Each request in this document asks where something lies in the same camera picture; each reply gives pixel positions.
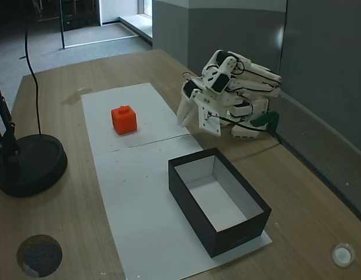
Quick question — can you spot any orange cube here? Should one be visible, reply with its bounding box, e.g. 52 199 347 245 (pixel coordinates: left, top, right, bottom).
111 104 139 136

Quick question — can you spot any dark brown open box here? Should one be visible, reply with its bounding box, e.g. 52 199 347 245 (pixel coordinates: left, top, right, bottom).
168 147 272 258

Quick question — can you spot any white paper sheet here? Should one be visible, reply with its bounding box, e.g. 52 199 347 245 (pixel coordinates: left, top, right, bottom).
92 134 273 279
81 82 191 157

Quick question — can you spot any green table clamp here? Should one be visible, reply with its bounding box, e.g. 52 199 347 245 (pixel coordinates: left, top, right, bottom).
252 111 281 132

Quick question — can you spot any clear tape strip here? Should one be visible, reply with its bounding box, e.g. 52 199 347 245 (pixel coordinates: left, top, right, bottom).
61 87 93 106

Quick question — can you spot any black vertical pole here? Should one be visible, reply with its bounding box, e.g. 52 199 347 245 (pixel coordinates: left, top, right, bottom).
59 0 66 49

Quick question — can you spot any black desk lamp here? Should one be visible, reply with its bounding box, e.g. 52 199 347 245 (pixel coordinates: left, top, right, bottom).
0 62 68 198

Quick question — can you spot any small white round cap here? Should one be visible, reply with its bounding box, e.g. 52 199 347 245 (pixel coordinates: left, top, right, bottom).
331 242 356 267

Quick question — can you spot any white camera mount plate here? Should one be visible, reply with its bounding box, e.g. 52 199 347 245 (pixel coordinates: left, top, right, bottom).
197 94 222 137

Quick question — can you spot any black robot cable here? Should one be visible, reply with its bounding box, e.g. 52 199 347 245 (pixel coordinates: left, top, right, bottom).
220 115 284 146

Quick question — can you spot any black lamp cable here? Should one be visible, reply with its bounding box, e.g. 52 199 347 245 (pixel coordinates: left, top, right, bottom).
22 0 43 137

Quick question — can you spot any round table cable hole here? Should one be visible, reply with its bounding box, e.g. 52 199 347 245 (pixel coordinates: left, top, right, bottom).
16 234 64 278

